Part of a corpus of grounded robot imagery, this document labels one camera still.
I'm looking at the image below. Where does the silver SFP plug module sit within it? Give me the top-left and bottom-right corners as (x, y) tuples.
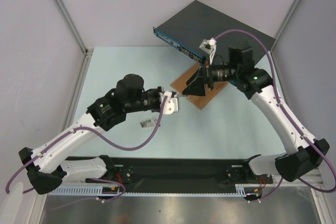
(175, 93), (188, 98)

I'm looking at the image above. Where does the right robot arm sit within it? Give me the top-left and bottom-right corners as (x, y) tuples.
(182, 42), (330, 183)

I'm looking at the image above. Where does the wooden base board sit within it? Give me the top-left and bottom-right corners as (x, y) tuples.
(170, 63), (229, 110)

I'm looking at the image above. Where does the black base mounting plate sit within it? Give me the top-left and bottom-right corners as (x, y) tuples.
(103, 157), (273, 191)

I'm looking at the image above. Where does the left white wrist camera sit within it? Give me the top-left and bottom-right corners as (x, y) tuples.
(160, 91), (180, 115)

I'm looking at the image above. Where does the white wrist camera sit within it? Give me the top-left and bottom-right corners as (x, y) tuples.
(199, 38), (217, 65)
(160, 91), (180, 115)

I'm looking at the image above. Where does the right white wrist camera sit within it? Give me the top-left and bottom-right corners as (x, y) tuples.
(199, 38), (217, 65)

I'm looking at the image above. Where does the black blue network switch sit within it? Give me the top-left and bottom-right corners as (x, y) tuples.
(153, 0), (275, 63)

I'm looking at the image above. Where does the left aluminium frame post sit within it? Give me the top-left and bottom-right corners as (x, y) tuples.
(36, 0), (92, 57)

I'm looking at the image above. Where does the aluminium frame post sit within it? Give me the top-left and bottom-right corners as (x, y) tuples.
(36, 0), (92, 57)
(270, 0), (318, 51)

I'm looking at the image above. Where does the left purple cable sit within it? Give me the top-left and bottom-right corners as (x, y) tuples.
(5, 97), (169, 210)

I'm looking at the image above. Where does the purple cable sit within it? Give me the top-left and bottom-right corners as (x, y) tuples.
(214, 29), (333, 204)
(5, 97), (169, 210)

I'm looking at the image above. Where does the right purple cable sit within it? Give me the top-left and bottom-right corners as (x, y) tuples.
(214, 29), (333, 204)

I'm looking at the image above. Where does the white slotted cable duct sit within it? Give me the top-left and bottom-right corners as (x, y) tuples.
(47, 184), (260, 197)

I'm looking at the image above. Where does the right aluminium frame post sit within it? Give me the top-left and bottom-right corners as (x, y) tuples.
(270, 0), (318, 51)

